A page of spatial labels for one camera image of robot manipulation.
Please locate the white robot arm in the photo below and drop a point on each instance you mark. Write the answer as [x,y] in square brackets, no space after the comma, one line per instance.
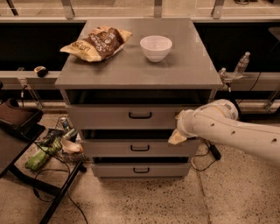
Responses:
[218,122]

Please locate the grey drawer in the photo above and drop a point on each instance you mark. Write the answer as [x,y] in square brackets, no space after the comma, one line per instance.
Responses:
[128,148]
[140,170]
[124,117]

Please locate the grey middle drawer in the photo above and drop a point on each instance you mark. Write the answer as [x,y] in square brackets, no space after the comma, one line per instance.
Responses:
[128,148]

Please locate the grey bottom drawer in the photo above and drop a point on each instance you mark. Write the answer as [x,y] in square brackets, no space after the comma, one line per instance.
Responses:
[140,170]

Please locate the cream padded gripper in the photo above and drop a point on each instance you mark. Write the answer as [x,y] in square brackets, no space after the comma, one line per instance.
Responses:
[183,124]

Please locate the grey top drawer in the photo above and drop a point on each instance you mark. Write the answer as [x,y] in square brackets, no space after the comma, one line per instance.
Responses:
[124,117]

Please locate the black side table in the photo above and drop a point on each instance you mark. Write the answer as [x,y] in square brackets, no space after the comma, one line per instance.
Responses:
[15,140]

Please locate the white ceramic bowl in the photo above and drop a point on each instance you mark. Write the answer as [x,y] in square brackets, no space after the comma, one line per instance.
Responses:
[155,48]

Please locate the green snack bag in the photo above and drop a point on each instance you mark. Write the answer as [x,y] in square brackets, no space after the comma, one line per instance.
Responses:
[44,152]

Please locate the black power adapter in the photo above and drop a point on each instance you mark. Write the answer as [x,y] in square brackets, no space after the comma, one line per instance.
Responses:
[215,152]

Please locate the black tape measure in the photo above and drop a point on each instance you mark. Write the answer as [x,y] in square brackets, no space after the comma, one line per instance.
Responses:
[41,71]

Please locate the white cup on floor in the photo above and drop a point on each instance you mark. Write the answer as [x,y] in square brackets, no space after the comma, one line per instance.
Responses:
[70,147]

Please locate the grey drawer cabinet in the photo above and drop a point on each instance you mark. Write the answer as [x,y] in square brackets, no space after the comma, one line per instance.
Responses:
[186,76]

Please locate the brown yellow chip bag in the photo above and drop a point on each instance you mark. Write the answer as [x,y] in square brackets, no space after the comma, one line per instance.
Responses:
[100,44]

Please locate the black tripod stand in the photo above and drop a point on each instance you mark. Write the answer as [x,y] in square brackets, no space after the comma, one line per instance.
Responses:
[227,82]

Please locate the clear plastic water bottle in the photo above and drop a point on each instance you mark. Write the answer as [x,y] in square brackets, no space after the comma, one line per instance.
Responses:
[242,65]

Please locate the soda can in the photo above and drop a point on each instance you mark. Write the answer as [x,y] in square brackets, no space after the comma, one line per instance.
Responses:
[64,123]

